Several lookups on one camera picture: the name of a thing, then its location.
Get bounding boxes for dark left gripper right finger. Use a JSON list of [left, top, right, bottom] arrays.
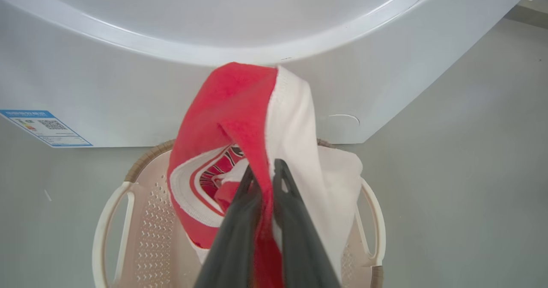
[[273, 159, 341, 288]]

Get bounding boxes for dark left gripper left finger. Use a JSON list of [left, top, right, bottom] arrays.
[[194, 165, 262, 288]]

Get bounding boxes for red and white garment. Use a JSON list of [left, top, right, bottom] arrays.
[[167, 62, 363, 288]]

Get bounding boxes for cream perforated laundry basket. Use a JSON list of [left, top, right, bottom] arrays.
[[92, 139, 386, 288]]

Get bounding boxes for white front-load washing machine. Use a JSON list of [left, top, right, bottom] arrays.
[[0, 0, 540, 148]]

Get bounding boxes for round white filter cover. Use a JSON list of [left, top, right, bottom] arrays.
[[328, 114, 360, 129]]

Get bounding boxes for blue energy label sticker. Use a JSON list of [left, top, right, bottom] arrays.
[[0, 110, 93, 148]]

